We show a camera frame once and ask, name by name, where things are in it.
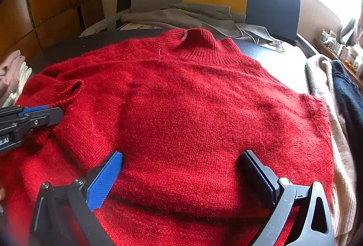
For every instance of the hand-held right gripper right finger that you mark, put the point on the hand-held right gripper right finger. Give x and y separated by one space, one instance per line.
263 180

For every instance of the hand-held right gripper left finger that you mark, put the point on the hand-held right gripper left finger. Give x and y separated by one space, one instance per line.
103 182

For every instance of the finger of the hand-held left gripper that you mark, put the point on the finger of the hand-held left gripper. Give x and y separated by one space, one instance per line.
42 119
34 110

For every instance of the beige knit sweater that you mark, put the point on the beige knit sweater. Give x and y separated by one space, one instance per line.
337 149

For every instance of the red knit sweater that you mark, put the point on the red knit sweater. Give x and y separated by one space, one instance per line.
184 109

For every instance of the black knit sweater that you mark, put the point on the black knit sweater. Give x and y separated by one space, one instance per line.
348 98

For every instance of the pile of pale knitwear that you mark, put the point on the pile of pale knitwear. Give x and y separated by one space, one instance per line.
12 75

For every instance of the cluster of jars and boxes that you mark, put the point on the cluster of jars and boxes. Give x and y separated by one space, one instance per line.
343 50

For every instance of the hanging grey garment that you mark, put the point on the hanging grey garment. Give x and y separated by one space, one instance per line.
349 30

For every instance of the grey hooded garment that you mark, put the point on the grey hooded garment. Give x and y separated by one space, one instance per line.
181 16

